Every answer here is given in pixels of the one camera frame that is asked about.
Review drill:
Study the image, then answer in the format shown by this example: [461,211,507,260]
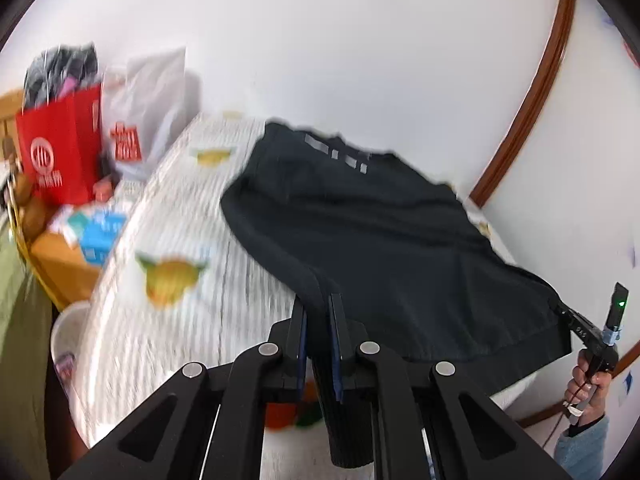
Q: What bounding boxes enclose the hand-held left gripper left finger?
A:
[57,296,308,480]

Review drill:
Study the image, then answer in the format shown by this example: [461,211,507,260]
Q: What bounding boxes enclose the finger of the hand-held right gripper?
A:
[549,299,577,332]

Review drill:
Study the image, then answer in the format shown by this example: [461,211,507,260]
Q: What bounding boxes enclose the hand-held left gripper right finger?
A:
[327,292,576,480]

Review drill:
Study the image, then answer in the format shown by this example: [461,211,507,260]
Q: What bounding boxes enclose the black shirt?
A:
[220,120,573,468]

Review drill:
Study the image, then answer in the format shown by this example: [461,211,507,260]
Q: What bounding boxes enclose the person's right forearm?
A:
[552,412,611,480]

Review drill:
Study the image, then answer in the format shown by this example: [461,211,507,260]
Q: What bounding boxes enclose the dark clothes bundle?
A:
[22,42,101,111]

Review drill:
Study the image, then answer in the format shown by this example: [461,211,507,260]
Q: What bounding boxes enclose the person's right hand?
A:
[565,347,613,427]

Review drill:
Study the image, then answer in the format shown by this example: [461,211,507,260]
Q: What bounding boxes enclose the striped printed bed sheet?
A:
[72,110,536,480]

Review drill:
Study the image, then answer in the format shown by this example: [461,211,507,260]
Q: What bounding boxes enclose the blue packet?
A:
[79,210,127,267]

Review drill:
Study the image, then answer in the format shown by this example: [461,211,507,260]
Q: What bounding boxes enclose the white bucket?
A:
[50,300,93,396]

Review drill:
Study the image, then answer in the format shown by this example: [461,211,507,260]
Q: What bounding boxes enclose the small red box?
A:
[92,177,117,204]

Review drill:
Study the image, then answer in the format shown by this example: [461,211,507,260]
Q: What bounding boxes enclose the cardboard box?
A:
[27,230,105,312]

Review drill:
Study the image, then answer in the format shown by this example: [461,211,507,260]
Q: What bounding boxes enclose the green cloth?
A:
[0,225,53,480]

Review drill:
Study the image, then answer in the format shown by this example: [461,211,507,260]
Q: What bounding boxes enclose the white plastic bag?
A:
[100,47,190,182]

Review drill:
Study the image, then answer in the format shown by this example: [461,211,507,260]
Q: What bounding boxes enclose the red paper bag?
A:
[15,85,107,206]

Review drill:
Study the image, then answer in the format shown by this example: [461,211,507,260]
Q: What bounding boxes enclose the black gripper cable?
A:
[542,400,581,457]

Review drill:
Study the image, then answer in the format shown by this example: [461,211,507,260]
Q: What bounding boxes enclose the brown wooden door frame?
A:
[470,0,579,208]

